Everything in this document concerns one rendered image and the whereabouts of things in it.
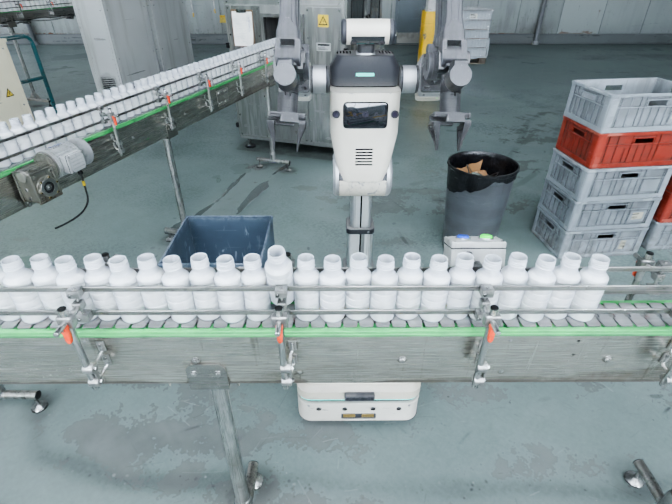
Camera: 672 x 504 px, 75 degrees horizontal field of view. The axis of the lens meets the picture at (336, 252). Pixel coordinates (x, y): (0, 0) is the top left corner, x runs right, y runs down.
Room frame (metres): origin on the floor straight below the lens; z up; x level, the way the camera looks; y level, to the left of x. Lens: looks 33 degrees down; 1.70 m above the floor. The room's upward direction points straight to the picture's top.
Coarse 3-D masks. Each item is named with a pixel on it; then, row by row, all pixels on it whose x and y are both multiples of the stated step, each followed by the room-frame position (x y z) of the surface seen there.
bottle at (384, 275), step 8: (384, 256) 0.82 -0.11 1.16; (392, 256) 0.81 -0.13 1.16; (384, 264) 0.78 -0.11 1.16; (392, 264) 0.79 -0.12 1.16; (376, 272) 0.80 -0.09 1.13; (384, 272) 0.78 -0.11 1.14; (392, 272) 0.79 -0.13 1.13; (376, 280) 0.78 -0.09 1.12; (384, 280) 0.77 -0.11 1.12; (392, 280) 0.78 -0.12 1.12; (376, 296) 0.78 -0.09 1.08; (384, 296) 0.77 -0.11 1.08; (392, 296) 0.78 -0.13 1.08; (376, 304) 0.78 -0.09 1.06; (384, 304) 0.77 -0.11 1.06; (392, 304) 0.78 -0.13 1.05; (376, 320) 0.77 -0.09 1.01; (384, 320) 0.77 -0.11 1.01
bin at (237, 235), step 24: (192, 216) 1.40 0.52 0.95; (216, 216) 1.40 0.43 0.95; (240, 216) 1.40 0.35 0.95; (264, 216) 1.40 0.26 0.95; (192, 240) 1.39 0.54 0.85; (216, 240) 1.40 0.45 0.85; (240, 240) 1.40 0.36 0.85; (264, 240) 1.40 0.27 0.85; (216, 264) 1.09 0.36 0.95; (240, 264) 1.09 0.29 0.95; (264, 264) 1.16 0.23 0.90
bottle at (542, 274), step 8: (544, 256) 0.82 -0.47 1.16; (552, 256) 0.81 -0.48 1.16; (536, 264) 0.80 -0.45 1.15; (544, 264) 0.79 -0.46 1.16; (552, 264) 0.79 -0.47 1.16; (528, 272) 0.81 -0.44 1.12; (536, 272) 0.79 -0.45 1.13; (544, 272) 0.78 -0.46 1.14; (552, 272) 0.79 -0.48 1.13; (528, 280) 0.80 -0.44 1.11; (536, 280) 0.78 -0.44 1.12; (544, 280) 0.78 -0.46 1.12; (552, 280) 0.78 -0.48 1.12; (528, 296) 0.79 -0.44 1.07; (536, 296) 0.78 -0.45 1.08; (544, 296) 0.77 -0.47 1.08; (520, 304) 0.80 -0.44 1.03; (528, 304) 0.78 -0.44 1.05; (536, 304) 0.77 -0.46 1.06; (544, 304) 0.77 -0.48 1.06; (528, 320) 0.78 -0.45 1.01; (536, 320) 0.77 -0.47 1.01
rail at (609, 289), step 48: (0, 288) 0.76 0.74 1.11; (48, 288) 0.76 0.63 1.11; (96, 288) 0.76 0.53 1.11; (144, 288) 0.76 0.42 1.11; (192, 288) 0.76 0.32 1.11; (240, 288) 0.77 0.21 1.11; (288, 288) 0.77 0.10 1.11; (336, 288) 0.77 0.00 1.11; (384, 288) 0.77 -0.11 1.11; (432, 288) 0.77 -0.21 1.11; (528, 288) 0.77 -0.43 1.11; (576, 288) 0.77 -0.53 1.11; (624, 288) 0.77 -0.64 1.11
